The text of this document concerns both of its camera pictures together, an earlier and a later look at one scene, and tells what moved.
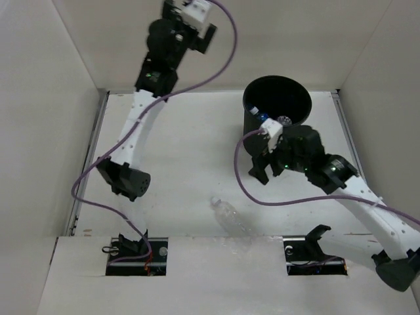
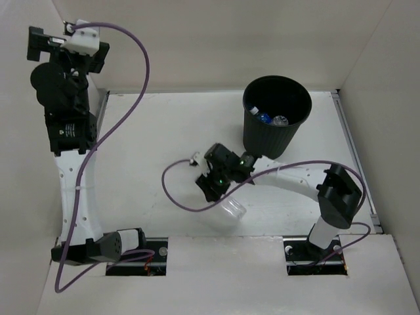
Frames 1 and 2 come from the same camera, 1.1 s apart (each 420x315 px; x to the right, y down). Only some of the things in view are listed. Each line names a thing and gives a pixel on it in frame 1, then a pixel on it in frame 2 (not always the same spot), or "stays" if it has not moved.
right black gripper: (259, 165) -> (211, 195)
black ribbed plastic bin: (275, 96) stays
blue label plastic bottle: (261, 117) stays
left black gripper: (203, 39) -> (46, 44)
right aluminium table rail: (341, 111) stays
